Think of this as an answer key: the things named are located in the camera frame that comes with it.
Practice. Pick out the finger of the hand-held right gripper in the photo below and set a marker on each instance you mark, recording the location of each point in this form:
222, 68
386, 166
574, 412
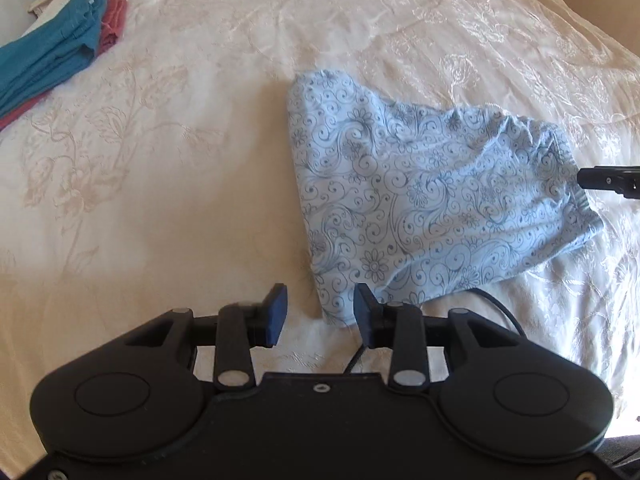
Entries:
602, 179

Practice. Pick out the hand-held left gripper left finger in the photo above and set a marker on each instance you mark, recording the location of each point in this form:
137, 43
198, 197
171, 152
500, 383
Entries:
276, 321

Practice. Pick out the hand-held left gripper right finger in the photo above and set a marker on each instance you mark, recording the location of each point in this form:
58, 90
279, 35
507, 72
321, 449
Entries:
361, 321

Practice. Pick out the light blue patterned pants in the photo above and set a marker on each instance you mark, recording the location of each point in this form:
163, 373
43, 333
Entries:
425, 195

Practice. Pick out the cream embroidered bedspread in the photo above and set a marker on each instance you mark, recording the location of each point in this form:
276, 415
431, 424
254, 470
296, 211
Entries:
150, 185

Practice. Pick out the red folded garment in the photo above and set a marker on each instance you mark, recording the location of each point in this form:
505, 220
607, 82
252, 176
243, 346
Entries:
115, 19

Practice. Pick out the teal folded garment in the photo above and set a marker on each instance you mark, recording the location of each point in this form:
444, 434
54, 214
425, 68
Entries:
45, 55

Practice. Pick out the white nightstand with lamp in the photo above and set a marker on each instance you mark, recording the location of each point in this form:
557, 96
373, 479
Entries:
44, 4

